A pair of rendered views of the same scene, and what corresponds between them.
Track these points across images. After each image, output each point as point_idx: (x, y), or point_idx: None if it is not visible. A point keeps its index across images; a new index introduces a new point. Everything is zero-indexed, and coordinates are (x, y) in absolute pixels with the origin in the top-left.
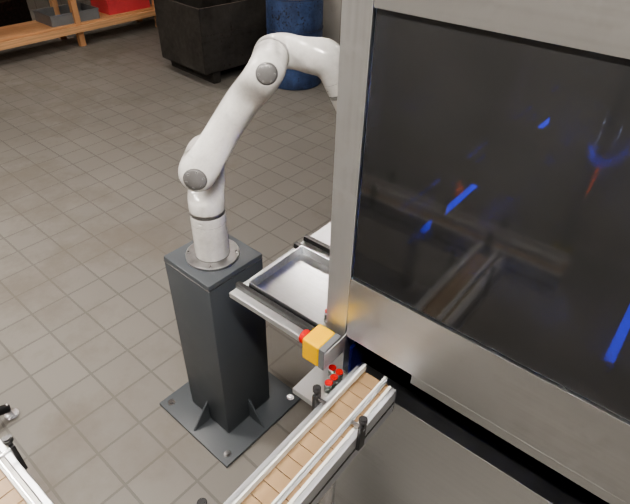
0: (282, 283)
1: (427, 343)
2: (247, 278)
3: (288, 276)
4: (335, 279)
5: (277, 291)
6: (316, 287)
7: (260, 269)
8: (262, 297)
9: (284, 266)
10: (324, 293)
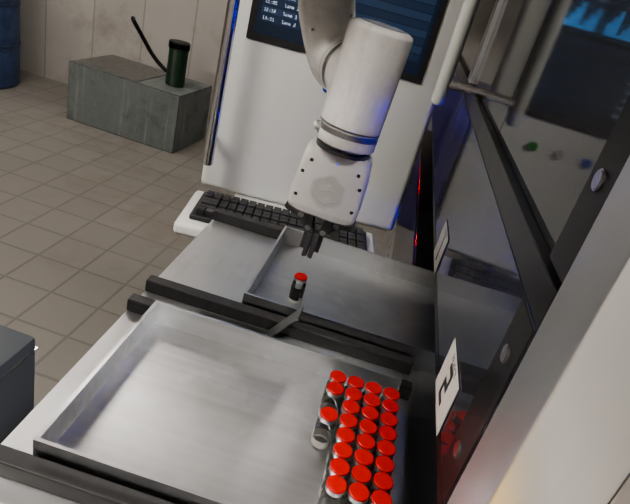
0: (137, 417)
1: None
2: None
3: (146, 392)
4: (596, 395)
5: (132, 448)
6: (238, 410)
7: (29, 382)
8: (97, 485)
9: (122, 364)
10: (268, 423)
